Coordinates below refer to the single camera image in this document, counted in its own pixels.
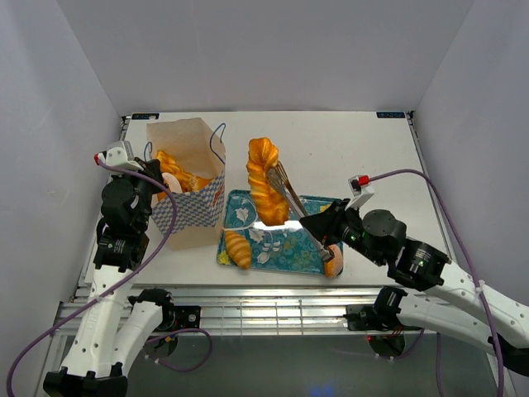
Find metal tongs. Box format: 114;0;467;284
266;161;334;262

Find blue table corner label left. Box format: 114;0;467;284
131;112;160;121

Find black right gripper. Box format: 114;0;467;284
299;198;385;267

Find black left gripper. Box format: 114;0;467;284
112;156;169;230

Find cream sandwich bread slice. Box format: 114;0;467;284
162;172;183;194

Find pink sugared half bun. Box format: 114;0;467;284
324;244;343;278

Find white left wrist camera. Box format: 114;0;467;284
94;141;143;171

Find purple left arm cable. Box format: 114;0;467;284
6;159;214;397

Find blue table corner label right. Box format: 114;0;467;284
376;112;406;119

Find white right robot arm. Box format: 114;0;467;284
300;200;528;376

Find croissant bread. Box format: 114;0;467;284
224;231;252;270

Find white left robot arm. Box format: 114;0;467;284
43;160;175;396

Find sugared donut bread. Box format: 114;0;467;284
188;175;212;191

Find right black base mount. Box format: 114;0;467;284
342;305;384;331

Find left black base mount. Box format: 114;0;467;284
174;305;202;330

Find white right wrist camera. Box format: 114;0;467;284
346;175;374;209

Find twisted ring bread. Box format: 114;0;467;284
155;151;193;193

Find blue checkered paper bag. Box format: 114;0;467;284
145;117;226;251

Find blue table corner label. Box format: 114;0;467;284
131;112;160;121
376;112;406;119

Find aluminium rail frame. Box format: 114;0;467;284
49;285;501;338

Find braided leaf bread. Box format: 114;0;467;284
246;137;289;227

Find teal floral tray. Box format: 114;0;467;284
224;189;325;276

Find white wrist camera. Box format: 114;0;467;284
94;141;143;171
346;175;374;209

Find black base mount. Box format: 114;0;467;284
174;305;202;330
342;305;384;331

